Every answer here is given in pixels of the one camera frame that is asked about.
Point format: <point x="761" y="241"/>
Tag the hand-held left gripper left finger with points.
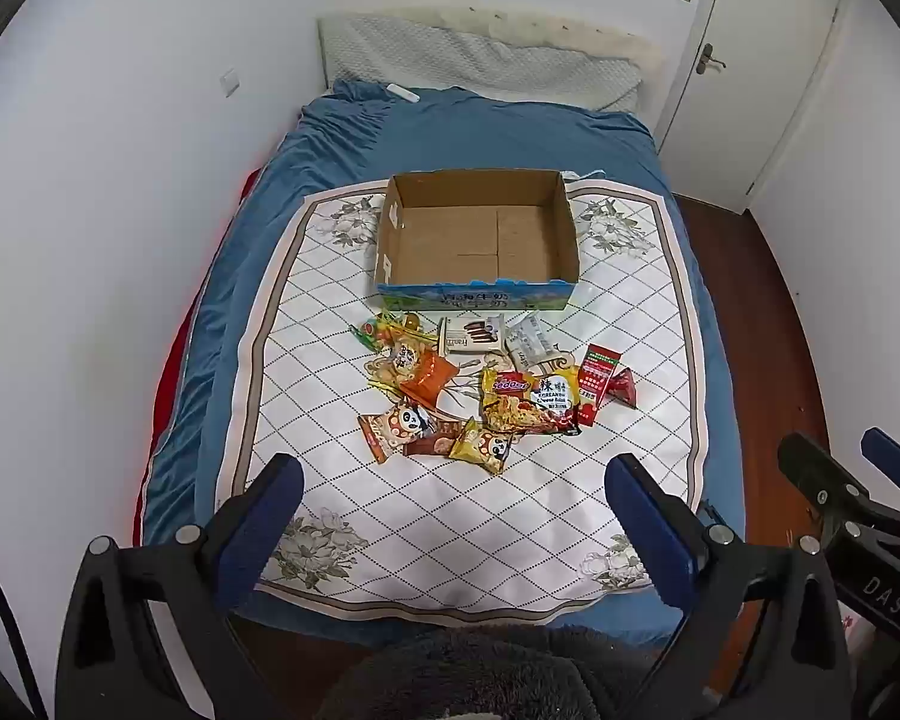
<point x="279" y="499"/>

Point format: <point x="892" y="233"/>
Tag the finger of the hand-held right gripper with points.
<point x="821" y="476"/>
<point x="896" y="461"/>

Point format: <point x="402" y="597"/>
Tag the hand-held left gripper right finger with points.
<point x="643" y="514"/>

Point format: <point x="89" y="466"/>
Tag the long red green-banded packet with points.
<point x="596" y="382"/>

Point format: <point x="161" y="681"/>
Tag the silver white snack packet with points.
<point x="529" y="341"/>

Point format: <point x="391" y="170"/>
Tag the cardboard box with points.
<point x="480" y="240"/>

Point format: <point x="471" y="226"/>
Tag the white quilted floral blanket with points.
<point x="330" y="405"/>

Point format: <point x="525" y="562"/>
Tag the small red snack packet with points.
<point x="625" y="390"/>

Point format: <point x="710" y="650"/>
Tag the orange panda snack packet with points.
<point x="394" y="427"/>

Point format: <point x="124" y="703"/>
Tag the yellow white cheese snack packet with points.
<point x="556" y="399"/>

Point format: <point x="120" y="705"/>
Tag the brown snack packet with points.
<point x="433" y="441"/>

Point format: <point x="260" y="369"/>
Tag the yellow panda snack packet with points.
<point x="484" y="446"/>

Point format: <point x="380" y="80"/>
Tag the yellow noodle snack packet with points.
<point x="506" y="401"/>

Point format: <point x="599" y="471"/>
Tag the white round cracker packet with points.
<point x="403" y="358"/>

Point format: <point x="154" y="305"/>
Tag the green fruit candy packet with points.
<point x="379" y="331"/>

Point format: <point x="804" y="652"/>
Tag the dark fuzzy clothing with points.
<point x="487" y="671"/>

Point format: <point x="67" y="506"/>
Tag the white chocolate stick packet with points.
<point x="471" y="336"/>

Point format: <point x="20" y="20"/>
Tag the bed with blue sheet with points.
<point x="495" y="135"/>

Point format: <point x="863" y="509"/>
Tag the white remote control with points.
<point x="402" y="92"/>

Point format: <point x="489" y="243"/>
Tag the white door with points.
<point x="750" y="52"/>

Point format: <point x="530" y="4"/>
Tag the grey white pillow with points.
<point x="495" y="67"/>

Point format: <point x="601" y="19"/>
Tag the cream padded headboard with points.
<point x="570" y="36"/>

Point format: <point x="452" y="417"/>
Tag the white wall switch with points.
<point x="229" y="82"/>

